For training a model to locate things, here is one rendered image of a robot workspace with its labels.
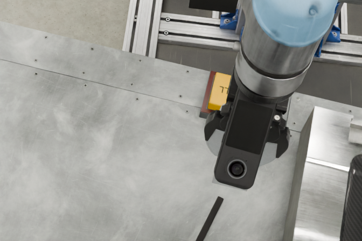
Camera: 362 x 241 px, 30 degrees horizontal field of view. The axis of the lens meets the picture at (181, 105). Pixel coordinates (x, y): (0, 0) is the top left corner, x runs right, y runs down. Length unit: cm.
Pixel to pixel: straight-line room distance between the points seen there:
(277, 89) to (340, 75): 121
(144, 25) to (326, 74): 52
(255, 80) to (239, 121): 7
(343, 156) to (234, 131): 30
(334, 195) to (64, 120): 43
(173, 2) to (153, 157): 94
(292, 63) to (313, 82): 121
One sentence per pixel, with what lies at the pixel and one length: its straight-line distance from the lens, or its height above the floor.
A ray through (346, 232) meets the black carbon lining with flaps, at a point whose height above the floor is 88.
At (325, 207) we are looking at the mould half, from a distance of 97.
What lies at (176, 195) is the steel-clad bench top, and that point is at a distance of 103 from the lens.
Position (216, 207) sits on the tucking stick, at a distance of 103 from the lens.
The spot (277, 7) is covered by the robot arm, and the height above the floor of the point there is 130.
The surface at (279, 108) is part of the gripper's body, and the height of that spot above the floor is 109.
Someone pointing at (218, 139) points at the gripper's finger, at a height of 101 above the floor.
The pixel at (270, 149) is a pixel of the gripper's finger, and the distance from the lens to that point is 84.
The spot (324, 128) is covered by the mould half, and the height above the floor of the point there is 89.
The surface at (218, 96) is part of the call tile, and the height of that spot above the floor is 84.
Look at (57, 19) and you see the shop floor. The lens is 216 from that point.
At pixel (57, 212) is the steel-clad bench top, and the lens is 103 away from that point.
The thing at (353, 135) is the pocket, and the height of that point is 86.
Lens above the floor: 177
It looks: 62 degrees down
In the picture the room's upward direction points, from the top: 9 degrees clockwise
